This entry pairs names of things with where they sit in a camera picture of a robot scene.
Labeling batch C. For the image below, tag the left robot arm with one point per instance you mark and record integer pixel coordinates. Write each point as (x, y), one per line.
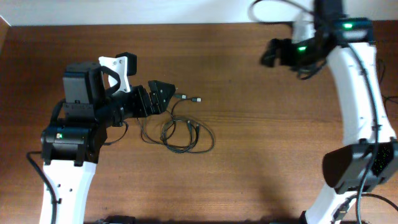
(72, 141)

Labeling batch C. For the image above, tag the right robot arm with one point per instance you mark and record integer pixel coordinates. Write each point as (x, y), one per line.
(368, 157)

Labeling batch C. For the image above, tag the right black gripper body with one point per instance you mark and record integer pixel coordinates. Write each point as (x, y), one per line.
(273, 52)

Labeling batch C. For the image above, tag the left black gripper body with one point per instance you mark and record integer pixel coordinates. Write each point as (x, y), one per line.
(143, 101)

